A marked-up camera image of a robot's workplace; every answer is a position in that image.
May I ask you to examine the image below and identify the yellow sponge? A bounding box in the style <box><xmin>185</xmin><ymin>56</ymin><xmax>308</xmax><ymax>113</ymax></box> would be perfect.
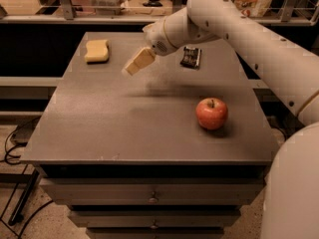
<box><xmin>84</xmin><ymin>39</ymin><xmax>109</xmax><ymax>63</ymax></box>

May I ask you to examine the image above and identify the grey power box floor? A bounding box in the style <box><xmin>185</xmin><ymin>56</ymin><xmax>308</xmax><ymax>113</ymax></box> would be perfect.
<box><xmin>10</xmin><ymin>118</ymin><xmax>39</xmax><ymax>145</ymax></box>

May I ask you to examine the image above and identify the metal shelf rail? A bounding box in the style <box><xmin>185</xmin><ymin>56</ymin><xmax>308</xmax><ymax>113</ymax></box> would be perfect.
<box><xmin>0</xmin><ymin>0</ymin><xmax>319</xmax><ymax>26</ymax></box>

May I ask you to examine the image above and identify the top drawer with knob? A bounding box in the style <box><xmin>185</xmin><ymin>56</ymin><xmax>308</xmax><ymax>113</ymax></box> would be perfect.
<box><xmin>40</xmin><ymin>178</ymin><xmax>263</xmax><ymax>206</ymax></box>

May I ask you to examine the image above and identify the red apple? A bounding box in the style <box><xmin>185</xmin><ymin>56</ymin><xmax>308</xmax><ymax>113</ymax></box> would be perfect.
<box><xmin>195</xmin><ymin>98</ymin><xmax>228</xmax><ymax>130</ymax></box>

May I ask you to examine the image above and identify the black snack packet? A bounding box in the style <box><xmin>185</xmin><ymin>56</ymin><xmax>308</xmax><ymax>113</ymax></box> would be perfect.
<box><xmin>180</xmin><ymin>46</ymin><xmax>201</xmax><ymax>70</ymax></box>

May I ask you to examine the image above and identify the grey drawer cabinet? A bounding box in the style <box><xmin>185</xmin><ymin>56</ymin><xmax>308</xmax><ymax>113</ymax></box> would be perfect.
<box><xmin>23</xmin><ymin>33</ymin><xmax>278</xmax><ymax>239</ymax></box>

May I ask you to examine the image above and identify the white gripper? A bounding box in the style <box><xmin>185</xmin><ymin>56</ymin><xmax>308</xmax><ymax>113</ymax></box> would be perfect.
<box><xmin>122</xmin><ymin>21</ymin><xmax>173</xmax><ymax>77</ymax></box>

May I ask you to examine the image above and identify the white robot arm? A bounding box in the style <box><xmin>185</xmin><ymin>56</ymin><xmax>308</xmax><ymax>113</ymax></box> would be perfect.
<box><xmin>123</xmin><ymin>0</ymin><xmax>319</xmax><ymax>239</ymax></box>

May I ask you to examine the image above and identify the black cables left floor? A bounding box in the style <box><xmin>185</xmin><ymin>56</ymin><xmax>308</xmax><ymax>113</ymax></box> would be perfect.
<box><xmin>0</xmin><ymin>117</ymin><xmax>54</xmax><ymax>239</ymax></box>

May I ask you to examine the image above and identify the drawer with knob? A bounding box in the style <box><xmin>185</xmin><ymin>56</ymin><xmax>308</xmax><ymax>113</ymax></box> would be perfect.
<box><xmin>40</xmin><ymin>178</ymin><xmax>263</xmax><ymax>206</ymax></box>
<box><xmin>69</xmin><ymin>210</ymin><xmax>240</xmax><ymax>228</ymax></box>

